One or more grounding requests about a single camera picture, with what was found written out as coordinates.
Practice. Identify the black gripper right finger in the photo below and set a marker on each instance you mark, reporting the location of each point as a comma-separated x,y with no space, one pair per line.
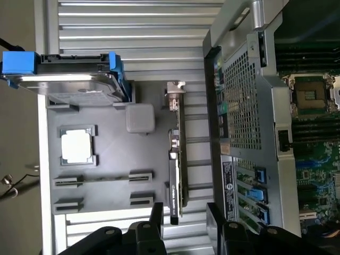
213,231

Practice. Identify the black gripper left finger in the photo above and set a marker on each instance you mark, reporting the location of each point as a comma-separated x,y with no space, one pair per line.
156,228

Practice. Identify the grey plastic parts rack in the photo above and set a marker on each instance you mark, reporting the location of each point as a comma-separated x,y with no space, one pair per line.
114,159

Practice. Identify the silver CPU chip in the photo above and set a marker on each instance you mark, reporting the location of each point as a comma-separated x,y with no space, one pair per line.
77,147

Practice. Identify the green motherboard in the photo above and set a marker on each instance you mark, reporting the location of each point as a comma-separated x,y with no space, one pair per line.
313,170

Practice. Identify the black RAM slot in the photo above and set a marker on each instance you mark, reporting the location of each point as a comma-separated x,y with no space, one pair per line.
316,122
305,63
305,57
305,52
305,68
316,128

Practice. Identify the grey metal PC case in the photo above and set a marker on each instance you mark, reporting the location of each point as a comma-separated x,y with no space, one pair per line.
280,87

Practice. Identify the hard disk in blue carrier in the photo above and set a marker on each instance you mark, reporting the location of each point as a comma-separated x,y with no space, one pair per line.
74,90

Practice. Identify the CPU socket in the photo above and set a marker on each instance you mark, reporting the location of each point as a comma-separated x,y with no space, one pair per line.
309,95

